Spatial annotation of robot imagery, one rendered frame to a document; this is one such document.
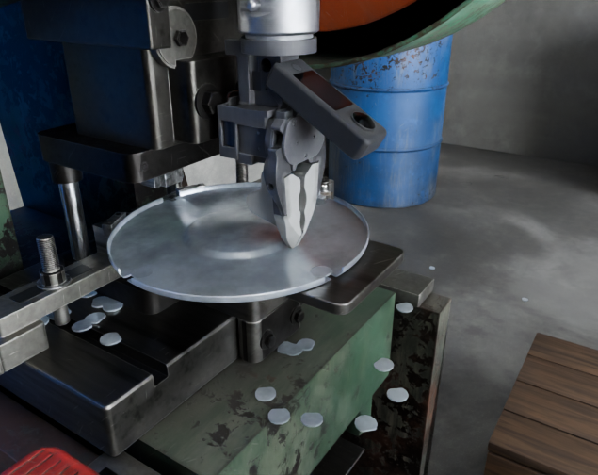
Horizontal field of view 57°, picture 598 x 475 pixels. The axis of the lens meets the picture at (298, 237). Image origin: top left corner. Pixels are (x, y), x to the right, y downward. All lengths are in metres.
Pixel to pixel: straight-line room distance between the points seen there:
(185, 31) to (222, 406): 0.37
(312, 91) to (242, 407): 0.32
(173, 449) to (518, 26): 3.53
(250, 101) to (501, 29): 3.38
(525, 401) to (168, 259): 0.75
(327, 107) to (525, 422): 0.74
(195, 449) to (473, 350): 1.37
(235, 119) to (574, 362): 0.92
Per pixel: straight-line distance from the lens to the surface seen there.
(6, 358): 0.61
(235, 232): 0.62
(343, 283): 0.54
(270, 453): 0.62
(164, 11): 0.53
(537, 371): 1.21
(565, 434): 1.09
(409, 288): 0.82
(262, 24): 0.51
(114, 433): 0.56
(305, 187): 0.57
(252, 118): 0.54
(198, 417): 0.60
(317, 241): 0.61
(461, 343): 1.86
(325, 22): 0.91
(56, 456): 0.43
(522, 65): 3.86
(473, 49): 3.93
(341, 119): 0.50
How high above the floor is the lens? 1.05
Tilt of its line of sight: 25 degrees down
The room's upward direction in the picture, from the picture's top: straight up
